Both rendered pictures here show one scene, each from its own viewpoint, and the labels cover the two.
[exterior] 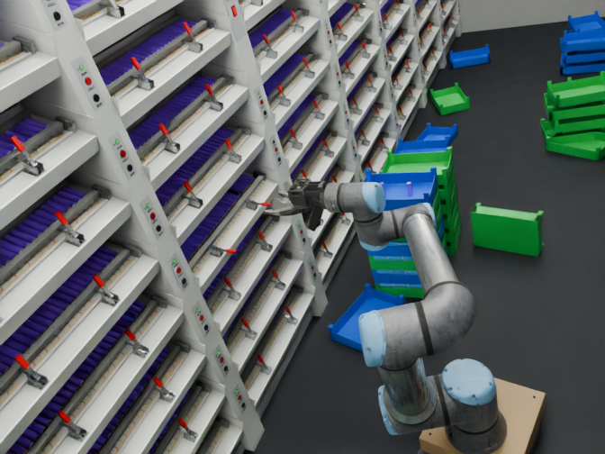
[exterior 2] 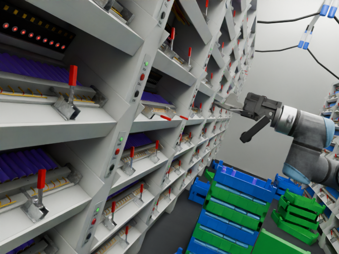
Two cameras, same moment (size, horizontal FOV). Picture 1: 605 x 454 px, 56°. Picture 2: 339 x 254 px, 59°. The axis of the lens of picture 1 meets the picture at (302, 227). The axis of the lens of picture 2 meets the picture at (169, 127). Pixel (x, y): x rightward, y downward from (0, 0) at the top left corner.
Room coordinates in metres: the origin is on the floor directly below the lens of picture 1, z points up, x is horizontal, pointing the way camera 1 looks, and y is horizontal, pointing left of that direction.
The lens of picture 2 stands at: (0.66, 0.52, 0.84)
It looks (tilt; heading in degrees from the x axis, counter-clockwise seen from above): 7 degrees down; 341
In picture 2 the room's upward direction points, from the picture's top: 20 degrees clockwise
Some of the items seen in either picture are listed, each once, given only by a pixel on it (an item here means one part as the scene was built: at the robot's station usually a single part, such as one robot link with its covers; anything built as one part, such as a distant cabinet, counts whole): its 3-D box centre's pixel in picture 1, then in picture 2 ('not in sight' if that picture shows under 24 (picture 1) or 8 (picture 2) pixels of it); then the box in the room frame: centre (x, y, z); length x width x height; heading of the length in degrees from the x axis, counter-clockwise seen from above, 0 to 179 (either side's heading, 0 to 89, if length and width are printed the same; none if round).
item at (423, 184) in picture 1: (396, 188); (243, 179); (1.98, -0.42, 0.52); 0.30 x 0.20 x 0.08; 61
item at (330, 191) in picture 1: (334, 198); (284, 119); (1.48, -0.12, 0.87); 0.10 x 0.05 x 0.09; 148
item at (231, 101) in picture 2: (276, 205); (229, 101); (1.54, 0.06, 0.87); 0.09 x 0.03 x 0.06; 82
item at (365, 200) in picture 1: (362, 198); (311, 129); (1.43, -0.19, 0.87); 0.12 x 0.09 x 0.10; 58
